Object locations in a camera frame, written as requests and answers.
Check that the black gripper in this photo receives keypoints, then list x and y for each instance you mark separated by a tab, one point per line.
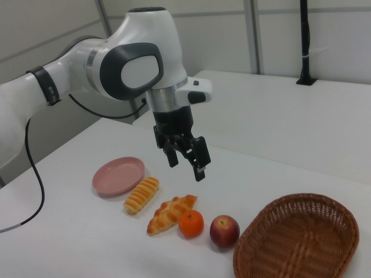
174	124

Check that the grey partition post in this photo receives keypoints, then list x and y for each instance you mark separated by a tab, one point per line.
255	34
103	17

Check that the orange mandarin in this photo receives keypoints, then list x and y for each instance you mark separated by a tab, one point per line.
190	223

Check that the braided bread loaf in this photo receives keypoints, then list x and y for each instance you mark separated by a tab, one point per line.
171	214

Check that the black camera pole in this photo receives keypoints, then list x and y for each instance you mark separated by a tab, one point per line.
305	43

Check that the red apple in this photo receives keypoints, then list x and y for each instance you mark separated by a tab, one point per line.
224	231

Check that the brown woven basket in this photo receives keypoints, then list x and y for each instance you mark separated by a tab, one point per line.
298	246

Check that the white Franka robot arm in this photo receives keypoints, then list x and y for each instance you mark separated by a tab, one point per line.
136	34

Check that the pink plate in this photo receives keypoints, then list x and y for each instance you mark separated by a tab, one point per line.
116	176

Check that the striped bread roll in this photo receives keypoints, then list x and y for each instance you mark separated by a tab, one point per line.
142	195

